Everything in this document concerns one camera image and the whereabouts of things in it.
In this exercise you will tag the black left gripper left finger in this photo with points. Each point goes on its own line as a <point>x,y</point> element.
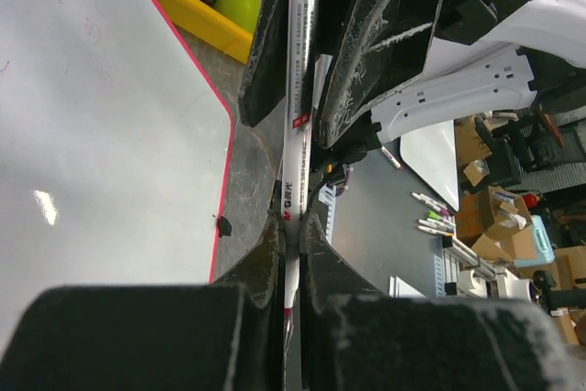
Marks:
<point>226,335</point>

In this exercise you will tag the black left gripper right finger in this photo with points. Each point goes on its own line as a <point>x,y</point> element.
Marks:
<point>356,337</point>

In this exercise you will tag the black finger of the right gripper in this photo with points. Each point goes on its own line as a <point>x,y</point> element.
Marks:
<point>264,79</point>
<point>382,47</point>

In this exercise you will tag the purple capped whiteboard marker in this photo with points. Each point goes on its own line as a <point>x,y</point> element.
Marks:
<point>302,18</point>

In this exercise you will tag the pink framed whiteboard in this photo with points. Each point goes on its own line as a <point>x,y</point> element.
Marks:
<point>114,148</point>

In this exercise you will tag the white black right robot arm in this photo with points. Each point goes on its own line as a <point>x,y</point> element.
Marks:
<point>482,52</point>

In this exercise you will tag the black whiteboard foot clip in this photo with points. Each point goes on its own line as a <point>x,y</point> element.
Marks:
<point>224,227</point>

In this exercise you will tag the spare white whiteboard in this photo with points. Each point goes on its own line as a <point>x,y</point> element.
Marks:
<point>431,153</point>

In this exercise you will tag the green apple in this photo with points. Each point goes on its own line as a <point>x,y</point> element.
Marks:
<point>244,13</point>

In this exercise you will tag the yellow plastic fruit bin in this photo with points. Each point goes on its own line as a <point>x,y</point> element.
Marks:
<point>204,22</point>

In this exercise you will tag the markers on metal table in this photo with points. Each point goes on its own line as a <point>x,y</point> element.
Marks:
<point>437,220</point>

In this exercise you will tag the cardboard boxes pile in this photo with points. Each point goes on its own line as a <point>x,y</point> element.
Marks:
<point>497,226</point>

